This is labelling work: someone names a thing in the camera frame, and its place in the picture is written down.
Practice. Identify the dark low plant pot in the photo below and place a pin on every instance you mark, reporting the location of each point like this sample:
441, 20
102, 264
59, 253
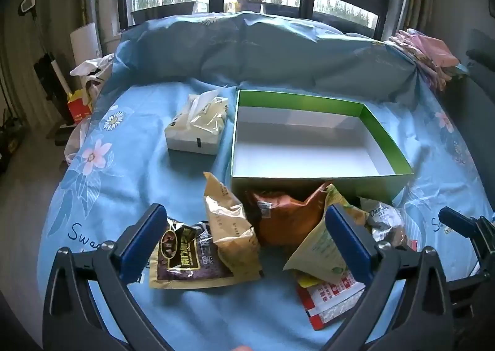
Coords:
280, 9

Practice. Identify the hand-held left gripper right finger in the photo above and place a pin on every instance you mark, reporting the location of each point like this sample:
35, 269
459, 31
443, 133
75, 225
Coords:
348, 242

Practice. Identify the beige kraft snack packet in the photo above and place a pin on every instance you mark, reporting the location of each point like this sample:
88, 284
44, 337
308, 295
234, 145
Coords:
232, 235

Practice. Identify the phone on stand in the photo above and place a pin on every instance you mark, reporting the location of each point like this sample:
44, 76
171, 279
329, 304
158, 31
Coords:
28, 3

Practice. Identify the white cylinder appliance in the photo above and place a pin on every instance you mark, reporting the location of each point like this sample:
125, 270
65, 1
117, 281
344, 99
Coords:
85, 41

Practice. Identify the white plastic bag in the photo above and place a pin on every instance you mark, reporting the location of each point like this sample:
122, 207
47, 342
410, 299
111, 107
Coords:
91, 68

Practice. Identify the long dark planter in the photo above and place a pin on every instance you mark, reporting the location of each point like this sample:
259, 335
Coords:
162, 11

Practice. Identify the dark purple snack packet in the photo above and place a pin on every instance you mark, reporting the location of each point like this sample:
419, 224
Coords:
185, 258

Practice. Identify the soft tissue pack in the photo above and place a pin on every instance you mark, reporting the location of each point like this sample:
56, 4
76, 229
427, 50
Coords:
193, 138

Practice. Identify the pale green snack packet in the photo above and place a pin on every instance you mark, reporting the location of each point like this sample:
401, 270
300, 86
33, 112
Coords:
317, 250

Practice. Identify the green cardboard box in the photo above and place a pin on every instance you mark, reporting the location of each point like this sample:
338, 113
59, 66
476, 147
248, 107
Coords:
309, 188

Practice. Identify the clear white-label snack packet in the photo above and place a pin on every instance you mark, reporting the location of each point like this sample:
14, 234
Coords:
383, 219

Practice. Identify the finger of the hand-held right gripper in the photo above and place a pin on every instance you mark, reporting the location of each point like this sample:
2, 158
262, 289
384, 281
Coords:
458, 221

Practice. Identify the grey sofa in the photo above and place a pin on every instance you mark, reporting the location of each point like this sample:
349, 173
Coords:
479, 103

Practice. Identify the black upright appliance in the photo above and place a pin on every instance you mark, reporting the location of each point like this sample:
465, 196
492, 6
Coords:
50, 80

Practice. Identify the orange snack packet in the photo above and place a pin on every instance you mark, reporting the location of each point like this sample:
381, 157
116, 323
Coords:
286, 219

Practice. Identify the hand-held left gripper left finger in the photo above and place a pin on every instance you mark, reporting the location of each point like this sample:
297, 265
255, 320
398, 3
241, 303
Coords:
142, 239

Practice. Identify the red cardboard box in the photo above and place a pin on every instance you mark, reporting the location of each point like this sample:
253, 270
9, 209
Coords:
79, 109

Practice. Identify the pink folded cloth pile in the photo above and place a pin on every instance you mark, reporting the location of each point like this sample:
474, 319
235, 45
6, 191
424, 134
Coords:
433, 51

